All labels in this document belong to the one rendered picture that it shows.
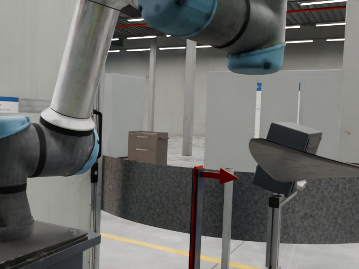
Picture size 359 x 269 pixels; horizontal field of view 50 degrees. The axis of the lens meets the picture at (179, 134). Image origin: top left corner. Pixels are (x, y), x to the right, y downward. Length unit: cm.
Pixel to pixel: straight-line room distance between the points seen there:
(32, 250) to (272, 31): 53
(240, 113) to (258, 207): 462
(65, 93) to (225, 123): 618
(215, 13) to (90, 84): 45
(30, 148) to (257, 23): 51
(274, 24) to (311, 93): 606
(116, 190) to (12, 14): 128
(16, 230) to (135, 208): 183
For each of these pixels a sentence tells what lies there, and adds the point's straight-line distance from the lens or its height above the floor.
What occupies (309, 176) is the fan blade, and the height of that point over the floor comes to 118.
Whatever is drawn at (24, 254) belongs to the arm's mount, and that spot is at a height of 102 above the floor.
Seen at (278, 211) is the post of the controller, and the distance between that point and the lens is 109.
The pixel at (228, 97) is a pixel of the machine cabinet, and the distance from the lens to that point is 692.
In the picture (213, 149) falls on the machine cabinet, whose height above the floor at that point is 66.
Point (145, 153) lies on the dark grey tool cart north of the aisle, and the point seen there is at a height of 51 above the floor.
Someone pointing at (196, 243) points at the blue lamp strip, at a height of 108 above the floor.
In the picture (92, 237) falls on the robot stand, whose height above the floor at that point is 100.
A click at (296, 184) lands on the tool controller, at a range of 116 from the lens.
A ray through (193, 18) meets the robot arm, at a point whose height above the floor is 136.
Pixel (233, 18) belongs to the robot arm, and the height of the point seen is 137.
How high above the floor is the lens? 127
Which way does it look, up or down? 3 degrees down
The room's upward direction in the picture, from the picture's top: 2 degrees clockwise
